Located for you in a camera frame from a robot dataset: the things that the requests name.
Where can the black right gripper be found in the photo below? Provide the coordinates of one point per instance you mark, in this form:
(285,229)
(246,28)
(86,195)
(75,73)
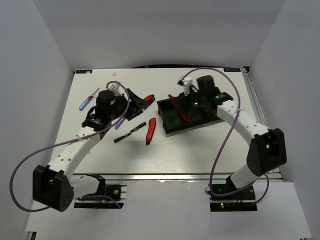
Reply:
(184,102)

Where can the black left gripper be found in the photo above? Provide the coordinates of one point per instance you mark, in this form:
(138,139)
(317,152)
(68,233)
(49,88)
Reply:
(135,106)

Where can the red folding knife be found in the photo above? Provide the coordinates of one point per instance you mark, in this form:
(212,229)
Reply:
(184,115)
(148,98)
(151,129)

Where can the blue handled screwdriver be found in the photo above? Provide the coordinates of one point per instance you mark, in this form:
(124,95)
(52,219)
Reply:
(89,99)
(119,124)

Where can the black green precision screwdriver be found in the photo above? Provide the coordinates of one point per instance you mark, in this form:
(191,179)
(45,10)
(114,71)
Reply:
(118,139)
(141,125)

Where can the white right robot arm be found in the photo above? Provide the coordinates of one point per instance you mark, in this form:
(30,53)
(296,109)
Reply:
(239,121)

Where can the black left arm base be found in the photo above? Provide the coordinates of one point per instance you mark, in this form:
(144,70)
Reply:
(93,191)

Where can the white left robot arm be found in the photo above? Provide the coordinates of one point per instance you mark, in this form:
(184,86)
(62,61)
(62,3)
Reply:
(52,185)

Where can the blue table label right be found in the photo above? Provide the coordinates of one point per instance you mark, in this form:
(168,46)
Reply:
(232,70)

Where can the blue table label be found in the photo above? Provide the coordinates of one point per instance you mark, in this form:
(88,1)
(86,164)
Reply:
(232,70)
(83,71)

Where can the blue table label left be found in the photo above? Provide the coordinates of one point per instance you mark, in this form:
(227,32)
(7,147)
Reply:
(83,71)

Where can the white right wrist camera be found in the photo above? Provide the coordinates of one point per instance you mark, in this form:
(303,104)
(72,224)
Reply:
(186,83)

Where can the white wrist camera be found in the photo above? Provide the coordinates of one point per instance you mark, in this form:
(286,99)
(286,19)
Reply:
(115,87)
(186,83)

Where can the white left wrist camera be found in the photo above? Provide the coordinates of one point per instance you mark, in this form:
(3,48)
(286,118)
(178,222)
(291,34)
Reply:
(115,87)

